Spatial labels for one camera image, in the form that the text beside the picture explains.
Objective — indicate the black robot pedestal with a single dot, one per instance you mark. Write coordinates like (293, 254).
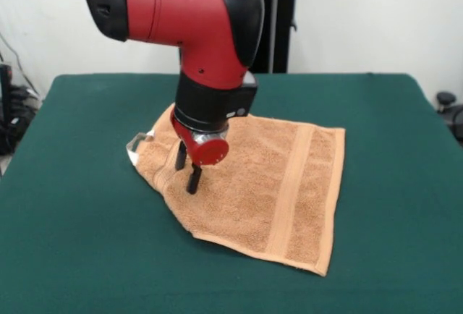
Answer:
(278, 32)

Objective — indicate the tan terry towel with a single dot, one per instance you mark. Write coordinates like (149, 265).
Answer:
(260, 191)

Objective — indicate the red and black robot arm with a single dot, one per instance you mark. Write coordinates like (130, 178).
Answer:
(181, 10)

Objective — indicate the dark green table cloth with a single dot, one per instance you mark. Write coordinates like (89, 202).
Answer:
(72, 220)

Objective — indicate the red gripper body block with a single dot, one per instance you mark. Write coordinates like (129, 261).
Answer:
(211, 153)

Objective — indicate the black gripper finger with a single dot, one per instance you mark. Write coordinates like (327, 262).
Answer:
(180, 156)
(194, 180)

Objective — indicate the grey caster leg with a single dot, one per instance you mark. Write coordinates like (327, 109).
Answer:
(445, 97)

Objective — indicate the black equipment pile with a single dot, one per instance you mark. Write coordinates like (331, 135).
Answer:
(11, 136)

